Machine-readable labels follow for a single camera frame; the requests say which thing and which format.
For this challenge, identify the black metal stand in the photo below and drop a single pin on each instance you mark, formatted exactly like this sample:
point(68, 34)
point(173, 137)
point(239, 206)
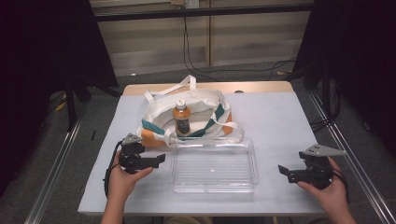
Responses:
point(71, 105)

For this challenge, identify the black curtain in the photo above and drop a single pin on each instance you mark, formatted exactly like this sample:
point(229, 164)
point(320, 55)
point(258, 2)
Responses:
point(361, 62)
point(37, 62)

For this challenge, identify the grey table mat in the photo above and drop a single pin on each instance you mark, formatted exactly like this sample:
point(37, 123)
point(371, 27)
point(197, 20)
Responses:
point(274, 124)

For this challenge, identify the person's right hand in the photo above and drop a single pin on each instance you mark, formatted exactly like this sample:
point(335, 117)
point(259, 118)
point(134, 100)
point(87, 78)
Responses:
point(333, 196)

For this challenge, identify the white wall socket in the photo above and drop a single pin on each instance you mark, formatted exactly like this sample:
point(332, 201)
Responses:
point(192, 3)

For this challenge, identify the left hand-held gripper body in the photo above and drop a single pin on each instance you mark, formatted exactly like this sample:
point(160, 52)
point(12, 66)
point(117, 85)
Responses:
point(132, 155)

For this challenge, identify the white canvas tote bag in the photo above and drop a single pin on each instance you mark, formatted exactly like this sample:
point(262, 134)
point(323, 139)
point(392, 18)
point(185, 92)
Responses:
point(199, 105)

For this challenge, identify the orange juice bottle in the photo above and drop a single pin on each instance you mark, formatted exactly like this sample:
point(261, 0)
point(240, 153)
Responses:
point(181, 119)

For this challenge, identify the small black stick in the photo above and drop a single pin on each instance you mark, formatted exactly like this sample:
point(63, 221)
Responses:
point(93, 135)

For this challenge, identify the clear plastic tray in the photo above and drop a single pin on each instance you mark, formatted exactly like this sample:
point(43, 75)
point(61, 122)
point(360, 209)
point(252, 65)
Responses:
point(214, 174)

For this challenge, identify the black horizontal bar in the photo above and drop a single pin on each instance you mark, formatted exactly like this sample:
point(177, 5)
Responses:
point(199, 12)

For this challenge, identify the person's lap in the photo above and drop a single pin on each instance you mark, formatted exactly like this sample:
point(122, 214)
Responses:
point(186, 220)

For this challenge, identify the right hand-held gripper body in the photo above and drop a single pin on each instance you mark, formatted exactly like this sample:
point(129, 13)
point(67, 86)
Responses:
point(317, 171)

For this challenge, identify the person's left hand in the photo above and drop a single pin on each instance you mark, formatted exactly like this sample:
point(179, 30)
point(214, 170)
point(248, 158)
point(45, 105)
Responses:
point(121, 183)

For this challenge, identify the wooden table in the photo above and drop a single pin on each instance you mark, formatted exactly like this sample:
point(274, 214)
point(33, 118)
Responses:
point(249, 86)

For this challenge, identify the metal floor rail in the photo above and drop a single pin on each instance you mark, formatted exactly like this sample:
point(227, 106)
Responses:
point(358, 168)
point(56, 168)

